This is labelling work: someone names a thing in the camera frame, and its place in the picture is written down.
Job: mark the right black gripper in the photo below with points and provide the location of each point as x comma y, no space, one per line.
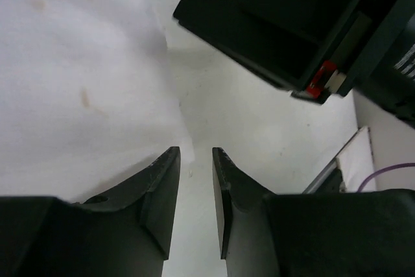
284,41

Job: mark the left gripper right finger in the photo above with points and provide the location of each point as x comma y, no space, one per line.
233,190

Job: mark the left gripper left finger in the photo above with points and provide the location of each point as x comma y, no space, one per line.
132,220

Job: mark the white tank top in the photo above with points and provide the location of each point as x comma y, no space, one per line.
87,95

